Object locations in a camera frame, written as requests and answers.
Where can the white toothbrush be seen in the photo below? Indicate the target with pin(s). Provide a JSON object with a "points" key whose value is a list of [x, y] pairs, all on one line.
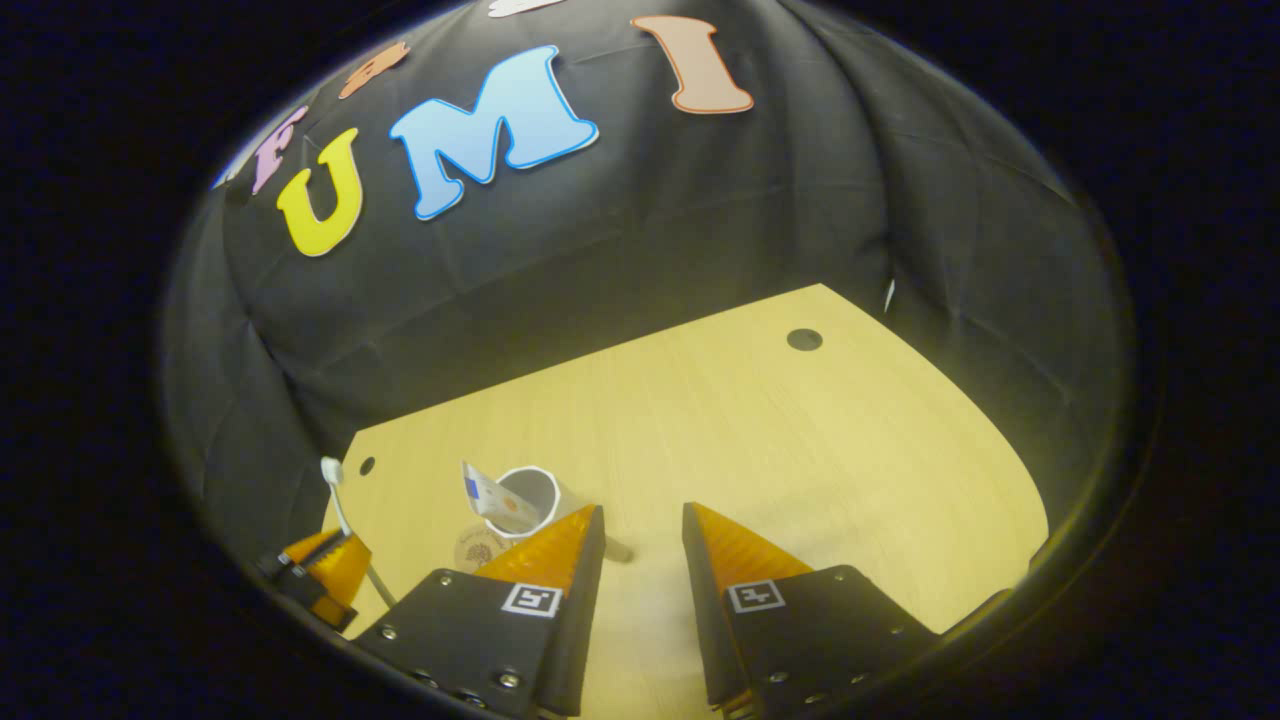
{"points": [[333, 472]]}

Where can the wooden desktop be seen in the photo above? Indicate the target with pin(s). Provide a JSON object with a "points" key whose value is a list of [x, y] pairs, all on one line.
{"points": [[800, 450]]}

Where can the white toothpaste tube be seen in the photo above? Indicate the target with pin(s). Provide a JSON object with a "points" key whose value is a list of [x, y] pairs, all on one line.
{"points": [[492, 498]]}

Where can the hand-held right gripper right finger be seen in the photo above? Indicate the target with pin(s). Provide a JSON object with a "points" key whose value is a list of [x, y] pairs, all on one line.
{"points": [[830, 630]]}

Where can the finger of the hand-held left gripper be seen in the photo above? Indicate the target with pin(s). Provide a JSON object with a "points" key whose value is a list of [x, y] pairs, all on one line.
{"points": [[340, 560], [310, 595]]}

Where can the round wooden coaster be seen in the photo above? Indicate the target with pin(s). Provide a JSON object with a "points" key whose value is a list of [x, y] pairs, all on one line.
{"points": [[478, 550]]}

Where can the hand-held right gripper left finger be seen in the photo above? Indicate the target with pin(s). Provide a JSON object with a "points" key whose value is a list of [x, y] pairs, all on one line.
{"points": [[470, 630]]}

